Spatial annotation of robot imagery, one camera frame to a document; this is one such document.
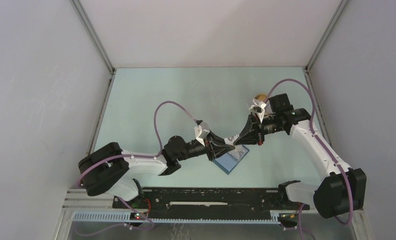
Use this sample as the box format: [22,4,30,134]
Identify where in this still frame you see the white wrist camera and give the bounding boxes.
[194,120,210,146]
[249,98,266,123]

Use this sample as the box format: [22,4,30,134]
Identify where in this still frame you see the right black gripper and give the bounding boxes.
[233,112,283,146]

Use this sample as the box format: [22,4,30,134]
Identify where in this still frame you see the beige oval tray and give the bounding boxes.
[254,93,267,103]

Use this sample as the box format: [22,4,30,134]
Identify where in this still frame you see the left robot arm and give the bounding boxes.
[78,132,238,208]

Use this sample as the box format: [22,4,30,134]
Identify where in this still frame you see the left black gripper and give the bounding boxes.
[176,129,234,162]

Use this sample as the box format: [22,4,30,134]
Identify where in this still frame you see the white card with stripe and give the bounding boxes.
[228,145,249,163]

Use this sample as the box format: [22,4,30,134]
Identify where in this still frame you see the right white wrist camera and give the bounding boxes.
[249,98,266,123]

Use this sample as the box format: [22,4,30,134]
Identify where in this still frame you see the grey cable duct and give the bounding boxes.
[72,211,280,224]

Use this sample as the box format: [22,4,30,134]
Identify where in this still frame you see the silver VIP card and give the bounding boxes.
[224,134,239,145]

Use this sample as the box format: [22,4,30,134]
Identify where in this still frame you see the blue card holder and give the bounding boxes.
[213,153,240,175]

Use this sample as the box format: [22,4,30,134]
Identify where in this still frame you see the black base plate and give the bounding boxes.
[112,187,311,221]

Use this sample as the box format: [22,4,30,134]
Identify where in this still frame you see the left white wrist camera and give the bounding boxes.
[194,120,210,146]

